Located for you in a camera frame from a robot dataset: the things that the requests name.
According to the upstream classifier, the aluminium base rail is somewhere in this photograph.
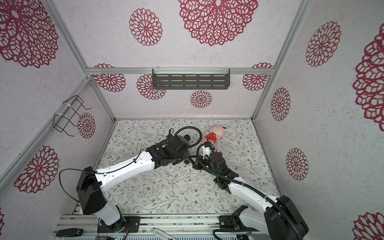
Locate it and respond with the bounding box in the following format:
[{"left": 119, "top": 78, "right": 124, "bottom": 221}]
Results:
[{"left": 50, "top": 214, "right": 231, "bottom": 240}]

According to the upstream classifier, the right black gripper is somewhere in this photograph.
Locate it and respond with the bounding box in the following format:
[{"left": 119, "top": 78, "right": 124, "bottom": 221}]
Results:
[{"left": 189, "top": 154, "right": 220, "bottom": 179}]

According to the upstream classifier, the pink plush toy red dress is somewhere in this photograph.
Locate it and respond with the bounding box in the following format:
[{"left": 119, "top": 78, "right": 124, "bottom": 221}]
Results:
[{"left": 202, "top": 125, "right": 226, "bottom": 145}]

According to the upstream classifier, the black wire wall basket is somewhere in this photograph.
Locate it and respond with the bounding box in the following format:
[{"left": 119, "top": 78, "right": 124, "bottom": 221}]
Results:
[{"left": 52, "top": 95, "right": 91, "bottom": 137}]

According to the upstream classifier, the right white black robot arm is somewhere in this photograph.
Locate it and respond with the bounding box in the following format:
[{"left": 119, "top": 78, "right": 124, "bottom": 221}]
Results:
[{"left": 192, "top": 152, "right": 309, "bottom": 240}]

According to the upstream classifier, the grey metal wall shelf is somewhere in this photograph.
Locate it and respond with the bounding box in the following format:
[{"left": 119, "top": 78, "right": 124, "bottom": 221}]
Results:
[{"left": 152, "top": 69, "right": 231, "bottom": 90}]

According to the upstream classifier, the black device on rail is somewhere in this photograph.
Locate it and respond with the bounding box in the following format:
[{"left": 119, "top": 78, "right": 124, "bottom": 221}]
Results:
[{"left": 56, "top": 228, "right": 84, "bottom": 237}]

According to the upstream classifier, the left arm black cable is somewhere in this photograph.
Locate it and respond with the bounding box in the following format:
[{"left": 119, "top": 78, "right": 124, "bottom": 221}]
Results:
[{"left": 58, "top": 125, "right": 203, "bottom": 205}]

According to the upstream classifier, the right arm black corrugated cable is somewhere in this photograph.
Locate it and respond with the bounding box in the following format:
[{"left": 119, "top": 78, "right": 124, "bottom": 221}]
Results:
[{"left": 195, "top": 143, "right": 304, "bottom": 240}]

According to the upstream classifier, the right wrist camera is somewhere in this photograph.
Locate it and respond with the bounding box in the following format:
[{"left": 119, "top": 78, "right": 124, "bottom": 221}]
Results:
[{"left": 202, "top": 142, "right": 216, "bottom": 160}]

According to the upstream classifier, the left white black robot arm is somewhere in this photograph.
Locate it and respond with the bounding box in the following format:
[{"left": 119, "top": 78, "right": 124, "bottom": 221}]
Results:
[{"left": 76, "top": 136, "right": 190, "bottom": 233}]

